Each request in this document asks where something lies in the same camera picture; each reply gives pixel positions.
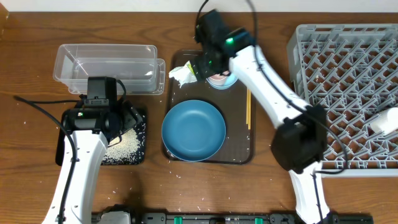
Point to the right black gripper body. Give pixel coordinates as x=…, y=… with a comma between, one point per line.
x=206, y=66

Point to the pink white cup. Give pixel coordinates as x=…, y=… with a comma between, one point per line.
x=219, y=79

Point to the light blue small bowl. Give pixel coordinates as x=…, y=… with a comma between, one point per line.
x=230, y=82

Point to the brown serving tray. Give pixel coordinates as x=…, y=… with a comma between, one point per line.
x=238, y=146

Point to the dark blue plate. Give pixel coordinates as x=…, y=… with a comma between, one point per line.
x=193, y=130

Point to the pile of white rice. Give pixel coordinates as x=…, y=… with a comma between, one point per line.
x=130, y=150

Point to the white green cup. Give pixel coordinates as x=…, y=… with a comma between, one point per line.
x=385, y=122

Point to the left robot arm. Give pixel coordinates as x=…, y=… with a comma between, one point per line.
x=82, y=157

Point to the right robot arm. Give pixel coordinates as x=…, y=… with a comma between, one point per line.
x=300, y=137

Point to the grey dishwasher rack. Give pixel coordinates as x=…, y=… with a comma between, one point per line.
x=351, y=71

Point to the crumpled white green wrapper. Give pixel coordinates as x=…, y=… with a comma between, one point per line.
x=183, y=74

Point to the wooden chopstick left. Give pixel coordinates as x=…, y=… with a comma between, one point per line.
x=247, y=106

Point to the wooden chopstick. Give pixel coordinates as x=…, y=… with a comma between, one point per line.
x=247, y=106
x=249, y=127

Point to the wooden chopstick right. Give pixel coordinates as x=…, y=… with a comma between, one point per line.
x=249, y=127

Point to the clear plastic bin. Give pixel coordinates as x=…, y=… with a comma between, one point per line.
x=70, y=53

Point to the black plastic tray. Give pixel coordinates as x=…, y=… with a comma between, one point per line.
x=124, y=129

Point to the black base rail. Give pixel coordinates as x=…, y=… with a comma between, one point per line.
x=124, y=214

